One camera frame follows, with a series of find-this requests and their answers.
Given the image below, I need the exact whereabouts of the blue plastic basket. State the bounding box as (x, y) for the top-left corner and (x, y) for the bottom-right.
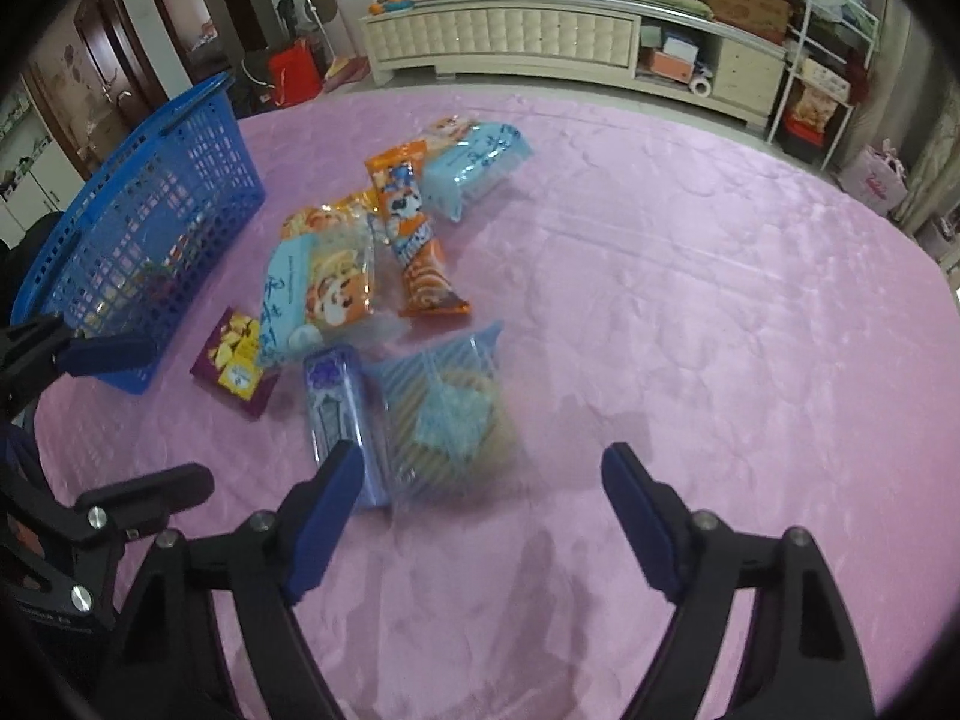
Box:
(11, 71), (265, 358)

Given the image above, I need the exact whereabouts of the purple yellow chip packet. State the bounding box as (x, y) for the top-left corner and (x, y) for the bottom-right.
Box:
(190, 305), (280, 419)

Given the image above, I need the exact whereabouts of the blue tiger cake pack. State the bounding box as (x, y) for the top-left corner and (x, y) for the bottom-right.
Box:
(257, 220), (374, 367)

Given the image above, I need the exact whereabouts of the orange yellow chip bag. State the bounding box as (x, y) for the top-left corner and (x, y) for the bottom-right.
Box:
(280, 188), (377, 241)

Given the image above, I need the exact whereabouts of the blue striped cookie pack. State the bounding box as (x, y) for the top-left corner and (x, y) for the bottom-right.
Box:
(366, 322), (519, 507)

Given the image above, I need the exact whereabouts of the red bag on floor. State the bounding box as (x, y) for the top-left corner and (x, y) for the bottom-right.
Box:
(267, 39), (322, 107)

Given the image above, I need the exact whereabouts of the orange cartoon snack bar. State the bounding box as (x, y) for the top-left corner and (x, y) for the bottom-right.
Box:
(364, 140), (472, 319)

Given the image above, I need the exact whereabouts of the pink quilted table cover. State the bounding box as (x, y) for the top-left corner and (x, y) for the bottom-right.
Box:
(36, 88), (958, 718)

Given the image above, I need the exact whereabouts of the pink gift bag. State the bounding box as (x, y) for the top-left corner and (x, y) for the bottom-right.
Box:
(838, 138), (908, 216)

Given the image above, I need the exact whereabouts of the light blue wafer pack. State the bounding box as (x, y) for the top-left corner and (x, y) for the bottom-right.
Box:
(420, 115), (532, 223)

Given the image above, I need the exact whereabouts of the cream tv cabinet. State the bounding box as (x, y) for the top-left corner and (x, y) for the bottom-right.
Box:
(361, 0), (784, 130)

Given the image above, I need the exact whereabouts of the white metal shelf rack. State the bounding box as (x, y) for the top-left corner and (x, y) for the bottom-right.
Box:
(766, 0), (880, 169)

